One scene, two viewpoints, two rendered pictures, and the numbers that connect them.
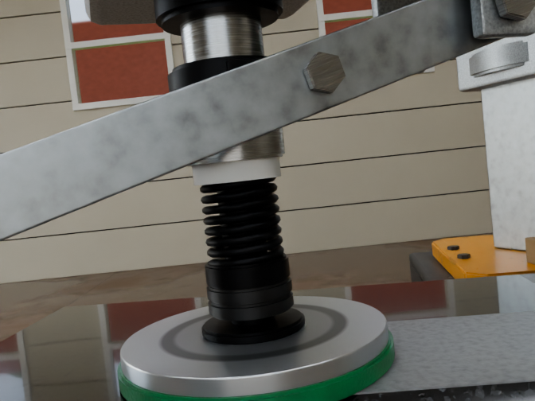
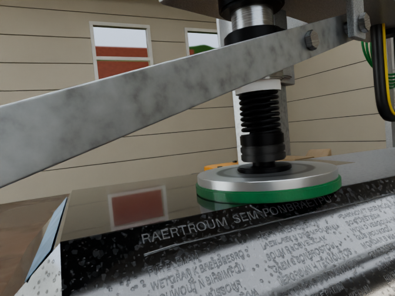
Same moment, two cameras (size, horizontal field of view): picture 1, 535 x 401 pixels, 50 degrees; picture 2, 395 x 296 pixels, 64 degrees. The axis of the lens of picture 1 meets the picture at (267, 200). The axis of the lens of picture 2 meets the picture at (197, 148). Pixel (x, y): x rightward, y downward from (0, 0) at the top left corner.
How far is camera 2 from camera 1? 0.34 m
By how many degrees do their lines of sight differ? 26
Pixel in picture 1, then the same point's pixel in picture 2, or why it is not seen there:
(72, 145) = (236, 52)
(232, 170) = (271, 83)
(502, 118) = not seen: hidden behind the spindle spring
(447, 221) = (163, 170)
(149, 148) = (261, 61)
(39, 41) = not seen: outside the picture
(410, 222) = (144, 171)
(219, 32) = (265, 13)
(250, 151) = (280, 74)
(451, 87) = not seen: hidden behind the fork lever
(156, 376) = (267, 182)
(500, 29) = (358, 34)
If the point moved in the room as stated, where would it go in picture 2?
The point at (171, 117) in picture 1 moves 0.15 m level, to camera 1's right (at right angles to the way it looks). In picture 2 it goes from (267, 47) to (346, 51)
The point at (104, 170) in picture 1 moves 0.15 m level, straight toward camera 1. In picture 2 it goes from (247, 69) to (387, 32)
